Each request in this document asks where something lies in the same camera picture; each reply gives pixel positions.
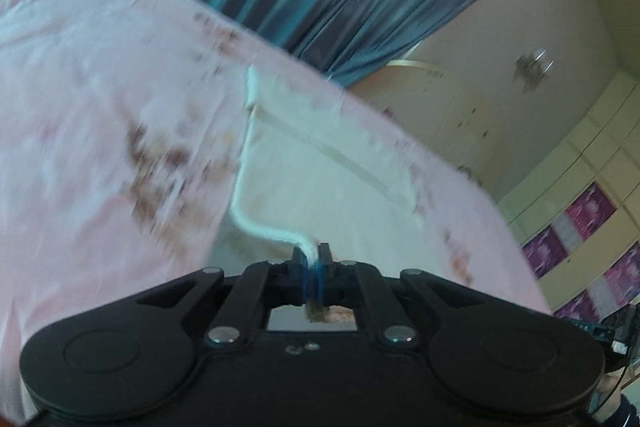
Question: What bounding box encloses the cream knitted sweater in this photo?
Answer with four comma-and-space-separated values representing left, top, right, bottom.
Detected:
210, 68, 430, 275

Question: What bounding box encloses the cream wardrobe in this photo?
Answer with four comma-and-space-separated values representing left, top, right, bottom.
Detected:
499, 70, 640, 322

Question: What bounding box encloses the cream round headboard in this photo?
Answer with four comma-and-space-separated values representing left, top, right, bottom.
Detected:
348, 60, 506, 195

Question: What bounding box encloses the pink floral bed sheet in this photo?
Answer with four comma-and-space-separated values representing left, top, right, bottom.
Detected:
1, 0, 548, 425

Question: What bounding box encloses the wall lamp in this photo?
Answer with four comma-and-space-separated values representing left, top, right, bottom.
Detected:
513, 49, 554, 92

